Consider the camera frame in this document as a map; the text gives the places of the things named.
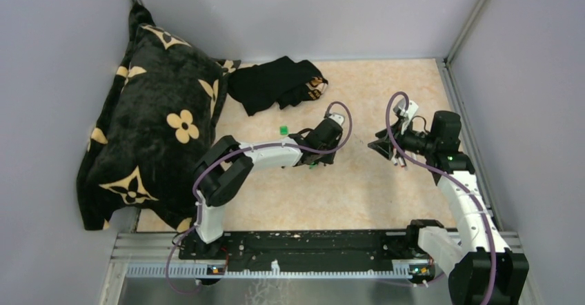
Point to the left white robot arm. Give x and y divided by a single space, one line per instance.
222 171

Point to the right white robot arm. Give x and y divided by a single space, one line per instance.
481 268

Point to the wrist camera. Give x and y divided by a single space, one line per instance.
406 108
337 118

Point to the black folded cloth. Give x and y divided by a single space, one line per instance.
283 82

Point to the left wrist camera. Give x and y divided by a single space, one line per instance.
337 118

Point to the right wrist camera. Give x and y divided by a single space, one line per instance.
406 108

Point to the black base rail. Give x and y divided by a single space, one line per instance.
385 253

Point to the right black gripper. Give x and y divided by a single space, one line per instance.
383 144

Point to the black floral plush pillow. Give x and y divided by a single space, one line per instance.
157 121

